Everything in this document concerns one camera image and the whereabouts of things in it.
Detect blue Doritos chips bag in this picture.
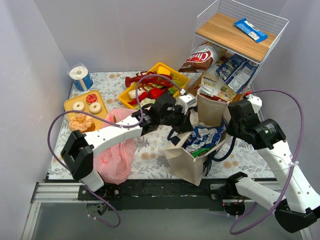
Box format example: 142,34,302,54
182,124,226,153

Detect beige canvas tote bag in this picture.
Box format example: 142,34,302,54
164,94,231,186

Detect green Chula chips bag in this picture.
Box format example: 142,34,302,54
191,148,210,158

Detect pink plastic bag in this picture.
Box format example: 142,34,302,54
93,108,141,185

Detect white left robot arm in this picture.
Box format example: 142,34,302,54
61,94,197,192

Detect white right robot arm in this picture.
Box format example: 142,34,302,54
225,97,320,233

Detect yellow food tray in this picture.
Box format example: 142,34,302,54
119,62,190,109

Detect red toy chili pepper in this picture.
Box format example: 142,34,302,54
128,88,167,105

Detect floral table mat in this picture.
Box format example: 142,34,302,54
48,71,277,180

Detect red toy lobster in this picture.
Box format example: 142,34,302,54
124,71,174,90

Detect orange snack bag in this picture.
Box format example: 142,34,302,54
197,86,246,103

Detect blue Kettle chips bag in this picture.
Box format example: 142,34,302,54
216,54,259,94

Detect white snack packet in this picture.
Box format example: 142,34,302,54
200,72,221,97

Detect brown Chula chips bag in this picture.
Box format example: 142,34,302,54
178,43,222,73

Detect white glazed donut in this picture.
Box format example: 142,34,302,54
72,101,85,111
89,102,102,114

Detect orange donut tray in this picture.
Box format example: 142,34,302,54
64,90,108,133

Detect red strawberry donut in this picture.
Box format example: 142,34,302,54
85,93,98,105

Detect toilet paper roll pack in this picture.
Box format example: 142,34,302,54
68,65,93,91

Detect small blue snack packet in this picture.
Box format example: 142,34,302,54
234,18,268,43

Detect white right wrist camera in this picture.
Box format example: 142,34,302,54
244,91,262,113

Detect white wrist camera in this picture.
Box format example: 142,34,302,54
244,91,262,113
176,88,197,115

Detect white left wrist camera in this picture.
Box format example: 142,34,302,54
176,88,197,115

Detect white wire shelf rack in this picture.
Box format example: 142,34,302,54
191,0,289,89

